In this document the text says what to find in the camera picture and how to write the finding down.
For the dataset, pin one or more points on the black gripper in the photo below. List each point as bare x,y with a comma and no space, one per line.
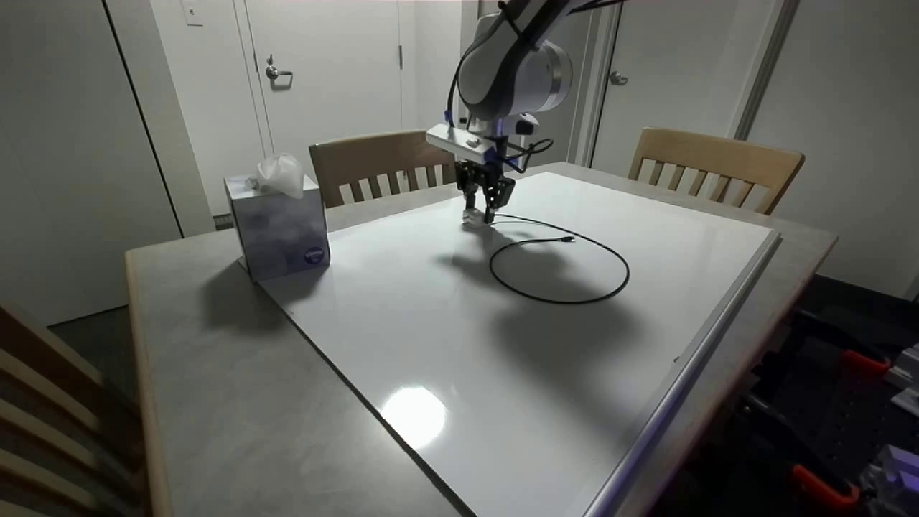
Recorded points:
486,169

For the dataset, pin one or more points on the white charger adapter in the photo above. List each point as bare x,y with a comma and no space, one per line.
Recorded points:
473,218

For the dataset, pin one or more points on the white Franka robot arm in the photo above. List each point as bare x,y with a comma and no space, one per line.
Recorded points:
521,80

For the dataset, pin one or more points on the white double closet door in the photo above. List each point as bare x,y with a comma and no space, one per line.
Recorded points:
572,145

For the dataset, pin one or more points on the wooden slat-back chair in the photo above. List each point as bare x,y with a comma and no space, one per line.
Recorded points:
383,149
47,412
715,149

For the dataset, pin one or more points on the round metal door knob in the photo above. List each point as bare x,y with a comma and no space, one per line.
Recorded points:
620,77

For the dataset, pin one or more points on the white door with lever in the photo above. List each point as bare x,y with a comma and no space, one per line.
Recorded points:
334,66

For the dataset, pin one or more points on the white tissue sheet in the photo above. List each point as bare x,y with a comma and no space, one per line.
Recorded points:
279,176

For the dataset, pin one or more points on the blue-grey tissue box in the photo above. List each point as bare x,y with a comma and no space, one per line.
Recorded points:
282,238

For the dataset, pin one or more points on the black robot stand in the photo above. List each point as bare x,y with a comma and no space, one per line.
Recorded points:
815,431

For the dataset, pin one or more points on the white device with blue light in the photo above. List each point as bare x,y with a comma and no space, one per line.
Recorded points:
891,478

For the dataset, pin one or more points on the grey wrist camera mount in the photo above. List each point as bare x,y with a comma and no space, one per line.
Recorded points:
460,145

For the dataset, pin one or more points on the white whiteboard with aluminium frame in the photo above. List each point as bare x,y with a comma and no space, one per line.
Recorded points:
536,382

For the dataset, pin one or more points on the small white light switch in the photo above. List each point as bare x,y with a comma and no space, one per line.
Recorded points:
195,13

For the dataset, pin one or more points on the silver metal bracket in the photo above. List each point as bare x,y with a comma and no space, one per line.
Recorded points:
908,376

